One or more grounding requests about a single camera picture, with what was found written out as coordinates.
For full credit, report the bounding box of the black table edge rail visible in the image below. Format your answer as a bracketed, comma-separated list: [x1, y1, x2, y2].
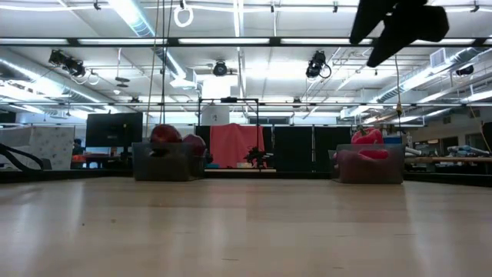
[0, 168, 492, 189]

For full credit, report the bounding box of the red and yellow apple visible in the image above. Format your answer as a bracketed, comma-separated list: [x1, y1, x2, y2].
[149, 123, 184, 145]

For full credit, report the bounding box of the black divider panel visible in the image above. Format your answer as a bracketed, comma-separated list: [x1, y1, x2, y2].
[264, 125, 355, 172]

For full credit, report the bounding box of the red hanging cloth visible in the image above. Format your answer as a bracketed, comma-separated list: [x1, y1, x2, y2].
[208, 122, 267, 169]

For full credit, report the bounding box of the black stand frame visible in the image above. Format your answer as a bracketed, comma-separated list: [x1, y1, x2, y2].
[197, 97, 261, 172]

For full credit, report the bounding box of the thin hanging cord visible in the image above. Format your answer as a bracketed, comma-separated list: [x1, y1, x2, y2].
[144, 0, 175, 136]

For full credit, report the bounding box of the white coiled cable ring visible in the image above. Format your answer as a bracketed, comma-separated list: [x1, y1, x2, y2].
[173, 2, 194, 29]

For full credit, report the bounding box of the person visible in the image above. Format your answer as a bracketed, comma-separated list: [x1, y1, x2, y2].
[71, 138, 86, 157]

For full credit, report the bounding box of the white ceiling air vent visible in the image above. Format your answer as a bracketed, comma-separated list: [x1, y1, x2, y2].
[429, 47, 447, 69]

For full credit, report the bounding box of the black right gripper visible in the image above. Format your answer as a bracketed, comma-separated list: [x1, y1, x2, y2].
[349, 0, 450, 68]

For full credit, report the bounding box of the grey translucent produce basket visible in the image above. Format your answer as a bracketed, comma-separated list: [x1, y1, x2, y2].
[131, 142, 206, 182]
[331, 143, 407, 185]

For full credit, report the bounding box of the black computer monitor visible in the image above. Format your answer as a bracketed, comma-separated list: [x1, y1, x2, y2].
[85, 112, 145, 149]

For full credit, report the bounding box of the black overhead frame bar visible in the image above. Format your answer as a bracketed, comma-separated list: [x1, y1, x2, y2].
[0, 36, 492, 48]

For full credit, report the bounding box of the black curved cable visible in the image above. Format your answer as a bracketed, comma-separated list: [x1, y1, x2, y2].
[0, 142, 45, 172]

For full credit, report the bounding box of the small black background robot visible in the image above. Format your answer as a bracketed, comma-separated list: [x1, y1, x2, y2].
[243, 145, 274, 169]

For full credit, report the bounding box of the wooden background table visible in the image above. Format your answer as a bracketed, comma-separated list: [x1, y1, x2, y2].
[404, 155, 492, 165]

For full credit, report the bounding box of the yellow hanging cable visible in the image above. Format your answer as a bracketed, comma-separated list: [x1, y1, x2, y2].
[393, 55, 404, 128]

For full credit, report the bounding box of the white patterned divider panel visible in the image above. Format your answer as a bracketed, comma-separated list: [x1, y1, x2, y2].
[0, 125, 76, 171]

